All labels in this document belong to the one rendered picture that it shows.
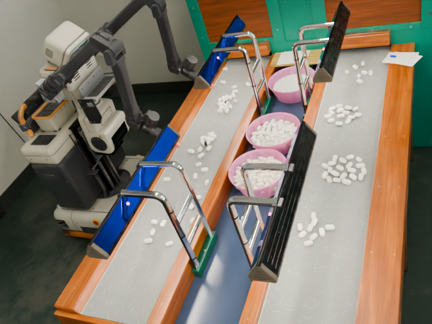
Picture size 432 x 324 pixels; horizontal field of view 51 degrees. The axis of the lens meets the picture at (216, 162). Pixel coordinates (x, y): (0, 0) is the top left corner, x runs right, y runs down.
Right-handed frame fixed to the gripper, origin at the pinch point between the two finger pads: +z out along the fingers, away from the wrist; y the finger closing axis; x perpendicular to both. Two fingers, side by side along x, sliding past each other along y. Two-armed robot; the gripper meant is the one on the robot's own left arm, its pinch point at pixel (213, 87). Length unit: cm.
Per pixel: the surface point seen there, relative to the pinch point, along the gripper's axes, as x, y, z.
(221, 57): -31.1, -14.2, -3.8
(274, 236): -69, -123, 36
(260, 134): -17.5, -32.8, 31.7
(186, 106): 12.9, -11.1, -7.4
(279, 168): -68, -97, 31
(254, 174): -22, -62, 36
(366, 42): -53, 35, 59
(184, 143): 7.9, -40.5, 2.0
